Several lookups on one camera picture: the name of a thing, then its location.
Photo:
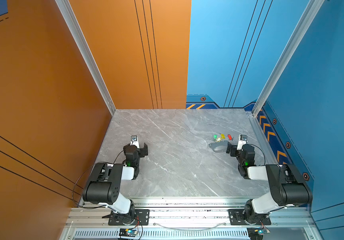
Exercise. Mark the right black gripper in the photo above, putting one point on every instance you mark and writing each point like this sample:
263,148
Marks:
232,149

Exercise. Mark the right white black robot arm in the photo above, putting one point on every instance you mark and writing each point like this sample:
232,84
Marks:
287,188

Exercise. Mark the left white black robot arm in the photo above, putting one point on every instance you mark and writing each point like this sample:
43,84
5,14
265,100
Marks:
103,186

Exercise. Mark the right small circuit board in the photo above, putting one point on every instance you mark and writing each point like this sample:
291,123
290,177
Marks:
257,234

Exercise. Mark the small circuit board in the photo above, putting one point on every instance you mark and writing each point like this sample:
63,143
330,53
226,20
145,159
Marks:
128,233
257,234

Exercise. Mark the left small circuit board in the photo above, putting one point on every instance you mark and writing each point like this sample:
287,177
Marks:
128,233

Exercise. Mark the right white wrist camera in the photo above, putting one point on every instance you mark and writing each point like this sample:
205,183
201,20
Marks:
243,140

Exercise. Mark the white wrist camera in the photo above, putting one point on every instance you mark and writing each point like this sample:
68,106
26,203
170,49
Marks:
243,140
134,141

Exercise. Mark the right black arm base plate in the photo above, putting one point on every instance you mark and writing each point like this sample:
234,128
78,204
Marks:
240,217

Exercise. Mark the aluminium front rail frame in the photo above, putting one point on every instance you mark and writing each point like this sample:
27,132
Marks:
186,218

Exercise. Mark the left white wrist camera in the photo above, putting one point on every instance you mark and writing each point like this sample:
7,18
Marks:
134,141

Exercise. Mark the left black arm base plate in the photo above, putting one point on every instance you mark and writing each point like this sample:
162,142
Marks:
142,216

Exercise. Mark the right aluminium corner post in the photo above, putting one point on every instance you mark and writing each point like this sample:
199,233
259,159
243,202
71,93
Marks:
295,39

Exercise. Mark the aluminium corner post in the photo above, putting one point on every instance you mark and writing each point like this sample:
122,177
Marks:
81,42
295,39

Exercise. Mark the left aluminium corner post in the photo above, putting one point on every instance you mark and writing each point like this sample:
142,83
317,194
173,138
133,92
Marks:
81,42

